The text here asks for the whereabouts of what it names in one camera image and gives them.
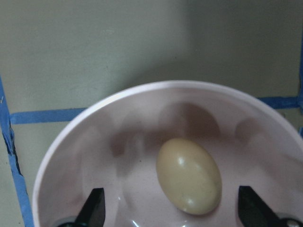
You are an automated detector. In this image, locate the pink bowl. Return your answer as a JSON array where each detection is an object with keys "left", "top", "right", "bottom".
[{"left": 32, "top": 81, "right": 303, "bottom": 227}]

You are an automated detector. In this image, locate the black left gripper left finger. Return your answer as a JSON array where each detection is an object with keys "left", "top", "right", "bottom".
[{"left": 75, "top": 188, "right": 106, "bottom": 227}]

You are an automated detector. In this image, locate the brown egg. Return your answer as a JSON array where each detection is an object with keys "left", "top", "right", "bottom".
[{"left": 156, "top": 138, "right": 222, "bottom": 215}]

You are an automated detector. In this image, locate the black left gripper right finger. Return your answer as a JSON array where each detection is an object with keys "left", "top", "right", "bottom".
[{"left": 238, "top": 186, "right": 291, "bottom": 227}]

